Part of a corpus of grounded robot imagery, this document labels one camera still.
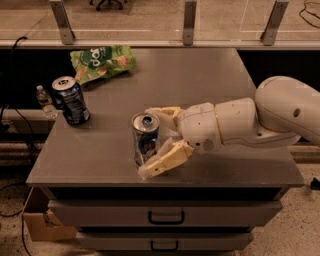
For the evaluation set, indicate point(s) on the black plug on floor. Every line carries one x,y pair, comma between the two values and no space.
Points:
315,184

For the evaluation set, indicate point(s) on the black office chair base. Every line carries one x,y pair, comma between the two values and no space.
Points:
108,4

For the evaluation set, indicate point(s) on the middle metal railing bracket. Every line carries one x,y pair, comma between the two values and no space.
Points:
189,22

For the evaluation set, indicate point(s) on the left metal railing bracket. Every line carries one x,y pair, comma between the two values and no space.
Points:
60,15

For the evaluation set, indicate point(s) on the brown cardboard box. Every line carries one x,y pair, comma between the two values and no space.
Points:
41,222

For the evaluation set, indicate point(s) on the crushed silver redbull can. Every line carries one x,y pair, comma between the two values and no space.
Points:
145,132

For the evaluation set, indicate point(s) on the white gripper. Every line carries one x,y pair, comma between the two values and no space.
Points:
197,128

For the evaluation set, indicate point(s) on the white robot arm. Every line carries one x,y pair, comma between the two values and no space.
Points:
283,110

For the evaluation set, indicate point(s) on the metal railing bracket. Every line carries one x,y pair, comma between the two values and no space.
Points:
60,15
268,37
189,22

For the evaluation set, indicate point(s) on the dark blue soda can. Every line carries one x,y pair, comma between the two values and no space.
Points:
69,96

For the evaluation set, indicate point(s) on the drawer black handle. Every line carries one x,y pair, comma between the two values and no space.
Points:
164,246
166,218

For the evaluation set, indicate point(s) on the small clear water bottle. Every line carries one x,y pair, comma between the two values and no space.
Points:
46,103

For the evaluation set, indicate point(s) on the right metal railing bracket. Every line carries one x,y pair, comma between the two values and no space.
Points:
268,37

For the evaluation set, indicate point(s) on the lower drawer black handle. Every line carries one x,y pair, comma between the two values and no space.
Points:
164,246

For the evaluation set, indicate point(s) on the grey drawer cabinet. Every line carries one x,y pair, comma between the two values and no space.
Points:
215,193

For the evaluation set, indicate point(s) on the green chip bag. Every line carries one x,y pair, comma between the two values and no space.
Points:
102,62

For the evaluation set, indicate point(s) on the upper drawer black handle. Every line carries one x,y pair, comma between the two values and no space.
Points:
166,218

